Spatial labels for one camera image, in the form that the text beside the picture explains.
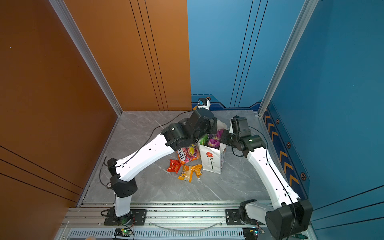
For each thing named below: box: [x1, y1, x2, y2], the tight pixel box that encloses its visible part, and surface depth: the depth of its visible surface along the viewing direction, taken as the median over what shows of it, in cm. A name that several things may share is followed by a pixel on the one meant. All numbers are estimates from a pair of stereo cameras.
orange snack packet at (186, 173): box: [178, 165, 193, 183], surface depth 88 cm
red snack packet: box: [167, 159, 182, 174], surface depth 91 cm
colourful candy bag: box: [177, 144, 201, 164], surface depth 93 cm
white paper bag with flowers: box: [198, 140, 227, 175], surface depth 76 cm
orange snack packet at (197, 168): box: [189, 164, 203, 182], surface depth 90 cm
